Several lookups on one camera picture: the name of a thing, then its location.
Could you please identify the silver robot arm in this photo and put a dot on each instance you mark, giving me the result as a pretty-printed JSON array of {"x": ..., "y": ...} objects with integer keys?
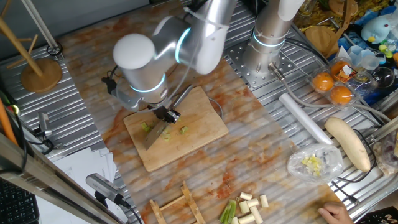
[{"x": 136, "y": 71}]

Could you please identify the clear plastic measuring cup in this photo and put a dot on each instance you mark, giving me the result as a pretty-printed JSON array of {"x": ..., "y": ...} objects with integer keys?
[{"x": 368, "y": 60}]

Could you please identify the wrist camera on silver bracket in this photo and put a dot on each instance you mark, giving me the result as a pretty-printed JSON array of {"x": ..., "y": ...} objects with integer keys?
[{"x": 127, "y": 101}]

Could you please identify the small green toy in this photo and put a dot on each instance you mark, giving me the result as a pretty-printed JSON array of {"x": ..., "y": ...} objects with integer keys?
[{"x": 385, "y": 49}]

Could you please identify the glass jar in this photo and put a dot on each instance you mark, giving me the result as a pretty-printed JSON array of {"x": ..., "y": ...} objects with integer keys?
[{"x": 307, "y": 7}]

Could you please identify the white daikon radish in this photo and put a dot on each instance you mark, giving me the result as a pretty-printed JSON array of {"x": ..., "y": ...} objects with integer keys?
[{"x": 348, "y": 143}]

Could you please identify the aluminium profile bar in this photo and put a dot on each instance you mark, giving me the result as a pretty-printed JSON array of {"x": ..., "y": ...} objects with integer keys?
[{"x": 385, "y": 129}]

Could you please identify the orange fruit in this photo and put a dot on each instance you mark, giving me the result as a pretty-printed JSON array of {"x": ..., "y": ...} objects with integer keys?
[
  {"x": 341, "y": 95},
  {"x": 322, "y": 81},
  {"x": 336, "y": 69}
]

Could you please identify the glass bowl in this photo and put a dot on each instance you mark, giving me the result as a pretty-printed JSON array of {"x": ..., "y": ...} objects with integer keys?
[{"x": 384, "y": 77}]

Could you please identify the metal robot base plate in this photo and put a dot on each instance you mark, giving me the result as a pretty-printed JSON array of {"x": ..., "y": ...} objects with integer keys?
[{"x": 239, "y": 56}]

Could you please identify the green scallion stalk piece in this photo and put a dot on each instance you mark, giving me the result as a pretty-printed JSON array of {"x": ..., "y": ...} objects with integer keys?
[{"x": 143, "y": 125}]

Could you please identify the blue plush toy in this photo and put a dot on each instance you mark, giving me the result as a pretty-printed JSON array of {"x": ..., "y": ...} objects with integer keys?
[{"x": 376, "y": 29}]

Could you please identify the blue cloth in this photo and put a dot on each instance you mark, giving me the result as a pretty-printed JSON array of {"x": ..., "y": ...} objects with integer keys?
[{"x": 377, "y": 93}]

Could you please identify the white plastic wrap roll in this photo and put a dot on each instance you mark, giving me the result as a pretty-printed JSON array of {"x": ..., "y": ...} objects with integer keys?
[{"x": 303, "y": 117}]

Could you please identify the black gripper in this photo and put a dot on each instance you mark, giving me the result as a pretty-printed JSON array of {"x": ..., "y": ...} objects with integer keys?
[{"x": 161, "y": 112}]

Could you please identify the black printed box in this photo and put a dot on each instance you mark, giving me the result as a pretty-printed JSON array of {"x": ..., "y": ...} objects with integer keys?
[{"x": 382, "y": 217}]

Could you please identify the white scallion stalk piece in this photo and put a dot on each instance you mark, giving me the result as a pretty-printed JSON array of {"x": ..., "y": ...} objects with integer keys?
[
  {"x": 264, "y": 201},
  {"x": 234, "y": 221},
  {"x": 246, "y": 218},
  {"x": 252, "y": 203},
  {"x": 243, "y": 207},
  {"x": 245, "y": 196},
  {"x": 256, "y": 214}
]

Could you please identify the person hand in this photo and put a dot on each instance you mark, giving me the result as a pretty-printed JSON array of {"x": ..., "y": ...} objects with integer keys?
[{"x": 335, "y": 214}]

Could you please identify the black keyboard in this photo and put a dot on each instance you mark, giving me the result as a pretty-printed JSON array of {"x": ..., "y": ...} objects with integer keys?
[{"x": 15, "y": 205}]

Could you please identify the white tripod leg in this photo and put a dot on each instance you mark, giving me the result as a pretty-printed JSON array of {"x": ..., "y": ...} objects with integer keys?
[{"x": 38, "y": 25}]

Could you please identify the wooden cup tree stand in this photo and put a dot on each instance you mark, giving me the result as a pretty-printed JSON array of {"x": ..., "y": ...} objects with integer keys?
[{"x": 42, "y": 76}]

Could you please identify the small silver camera on mount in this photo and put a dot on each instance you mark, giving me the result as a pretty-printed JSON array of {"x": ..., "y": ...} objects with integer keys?
[{"x": 44, "y": 121}]

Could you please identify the wooden cutting board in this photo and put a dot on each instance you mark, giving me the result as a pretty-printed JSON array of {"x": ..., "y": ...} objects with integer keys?
[{"x": 202, "y": 137}]

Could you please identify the metal frame bar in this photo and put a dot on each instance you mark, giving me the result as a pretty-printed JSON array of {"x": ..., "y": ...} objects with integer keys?
[{"x": 46, "y": 183}]

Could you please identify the white paper sheets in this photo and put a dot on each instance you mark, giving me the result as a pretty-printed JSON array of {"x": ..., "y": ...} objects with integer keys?
[{"x": 77, "y": 168}]

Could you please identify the clear plastic bag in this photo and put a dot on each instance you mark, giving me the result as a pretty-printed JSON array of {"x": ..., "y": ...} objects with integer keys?
[{"x": 329, "y": 161}]

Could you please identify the orange marble patterned mat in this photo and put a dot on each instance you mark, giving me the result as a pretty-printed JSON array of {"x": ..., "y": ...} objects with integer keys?
[{"x": 248, "y": 155}]

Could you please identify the steel cleaver knife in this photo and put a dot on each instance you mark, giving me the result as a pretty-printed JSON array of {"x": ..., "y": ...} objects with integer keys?
[{"x": 154, "y": 138}]

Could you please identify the green scallion leaves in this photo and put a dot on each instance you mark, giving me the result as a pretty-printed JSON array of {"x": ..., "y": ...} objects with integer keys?
[{"x": 228, "y": 211}]

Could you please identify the silver depth camera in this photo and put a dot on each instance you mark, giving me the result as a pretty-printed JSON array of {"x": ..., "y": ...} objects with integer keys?
[{"x": 102, "y": 186}]

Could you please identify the wooden hanger stand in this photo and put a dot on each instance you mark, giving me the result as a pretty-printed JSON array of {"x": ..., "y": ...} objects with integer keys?
[{"x": 321, "y": 39}]

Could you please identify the translucent bag of produce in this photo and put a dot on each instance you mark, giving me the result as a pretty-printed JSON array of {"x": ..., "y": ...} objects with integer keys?
[{"x": 388, "y": 155}]

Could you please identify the chopped scallion bits pile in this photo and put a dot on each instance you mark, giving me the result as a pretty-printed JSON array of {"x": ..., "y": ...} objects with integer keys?
[{"x": 311, "y": 165}]

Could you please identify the wooden knife rack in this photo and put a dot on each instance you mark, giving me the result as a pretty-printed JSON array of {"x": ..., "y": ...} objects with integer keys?
[{"x": 192, "y": 202}]

